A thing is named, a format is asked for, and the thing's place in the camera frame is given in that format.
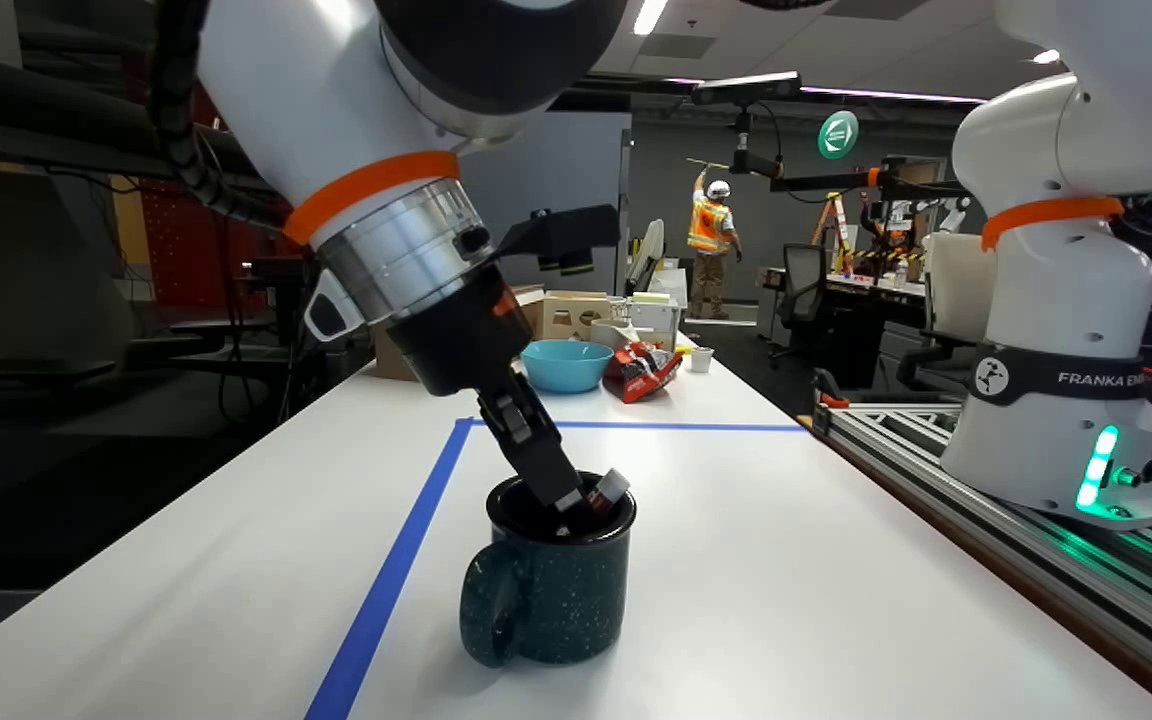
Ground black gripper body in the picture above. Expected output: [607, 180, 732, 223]
[385, 261, 540, 398]

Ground marker with brown label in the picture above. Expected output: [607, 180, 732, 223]
[583, 463, 635, 518]

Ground dark speckled enamel mug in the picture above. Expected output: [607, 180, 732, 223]
[456, 463, 646, 672]

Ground blue tape line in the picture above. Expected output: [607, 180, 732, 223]
[301, 411, 809, 720]

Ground blue bowl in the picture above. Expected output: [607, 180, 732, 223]
[517, 331, 617, 398]

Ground cardboard box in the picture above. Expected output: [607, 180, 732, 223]
[517, 287, 635, 350]

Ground red crumpled object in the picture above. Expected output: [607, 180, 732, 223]
[602, 335, 688, 409]

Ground white container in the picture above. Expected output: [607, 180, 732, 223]
[625, 287, 685, 355]

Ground person in orange vest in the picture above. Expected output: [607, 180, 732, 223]
[680, 158, 750, 322]

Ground green round sign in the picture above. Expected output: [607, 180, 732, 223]
[811, 108, 866, 163]

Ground white plastic bin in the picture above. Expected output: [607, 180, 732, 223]
[919, 228, 1003, 346]

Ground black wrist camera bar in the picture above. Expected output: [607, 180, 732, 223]
[490, 198, 625, 279]

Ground aluminium frame rail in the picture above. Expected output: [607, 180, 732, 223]
[803, 396, 1152, 712]

